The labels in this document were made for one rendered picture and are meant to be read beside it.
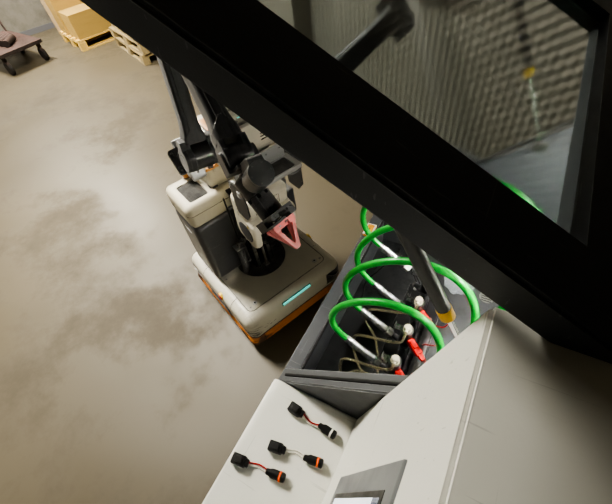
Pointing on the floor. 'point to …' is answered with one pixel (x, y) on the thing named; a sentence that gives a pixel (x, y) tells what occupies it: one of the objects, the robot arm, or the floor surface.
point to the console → (506, 424)
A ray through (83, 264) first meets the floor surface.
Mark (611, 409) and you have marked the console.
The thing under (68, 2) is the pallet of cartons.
